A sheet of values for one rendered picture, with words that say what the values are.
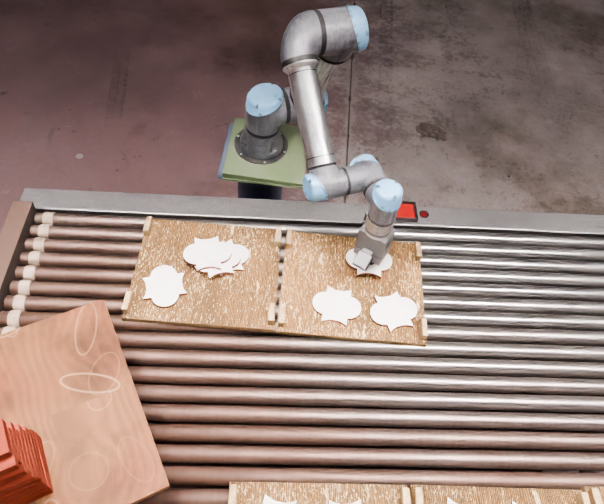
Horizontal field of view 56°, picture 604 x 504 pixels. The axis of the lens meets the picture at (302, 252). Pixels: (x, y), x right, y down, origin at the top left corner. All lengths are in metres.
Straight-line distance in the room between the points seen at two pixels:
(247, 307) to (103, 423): 0.49
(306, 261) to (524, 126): 2.50
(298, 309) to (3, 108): 2.66
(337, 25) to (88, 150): 2.16
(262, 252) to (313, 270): 0.16
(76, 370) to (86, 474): 0.24
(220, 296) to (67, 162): 1.95
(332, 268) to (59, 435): 0.83
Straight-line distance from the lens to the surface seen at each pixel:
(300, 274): 1.65
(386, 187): 1.46
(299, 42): 1.52
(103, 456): 1.35
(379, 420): 1.50
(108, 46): 4.19
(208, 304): 1.60
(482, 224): 1.94
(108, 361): 1.43
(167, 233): 1.75
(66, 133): 3.57
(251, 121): 1.91
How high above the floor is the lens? 2.30
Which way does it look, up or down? 53 degrees down
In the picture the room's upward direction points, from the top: 7 degrees clockwise
